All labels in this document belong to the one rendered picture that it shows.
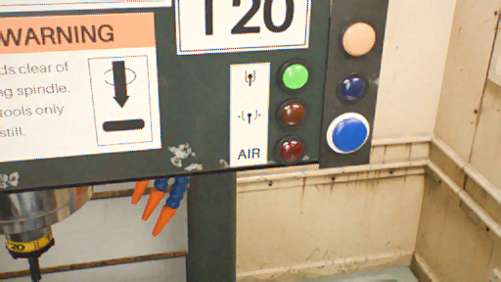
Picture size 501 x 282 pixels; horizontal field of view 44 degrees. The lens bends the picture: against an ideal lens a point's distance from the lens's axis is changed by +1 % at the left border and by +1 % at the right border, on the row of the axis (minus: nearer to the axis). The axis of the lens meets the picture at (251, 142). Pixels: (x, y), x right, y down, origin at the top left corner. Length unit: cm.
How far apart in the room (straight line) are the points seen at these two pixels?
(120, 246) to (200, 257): 19
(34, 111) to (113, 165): 7
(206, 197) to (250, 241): 57
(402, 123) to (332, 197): 30
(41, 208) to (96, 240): 64
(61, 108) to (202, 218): 90
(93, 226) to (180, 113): 83
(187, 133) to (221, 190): 84
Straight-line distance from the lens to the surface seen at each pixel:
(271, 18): 45
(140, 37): 44
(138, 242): 130
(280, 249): 190
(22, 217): 66
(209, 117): 47
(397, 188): 192
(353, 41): 47
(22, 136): 47
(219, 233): 137
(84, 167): 48
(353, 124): 50
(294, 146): 49
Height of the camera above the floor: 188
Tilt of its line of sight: 27 degrees down
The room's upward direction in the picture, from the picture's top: 1 degrees clockwise
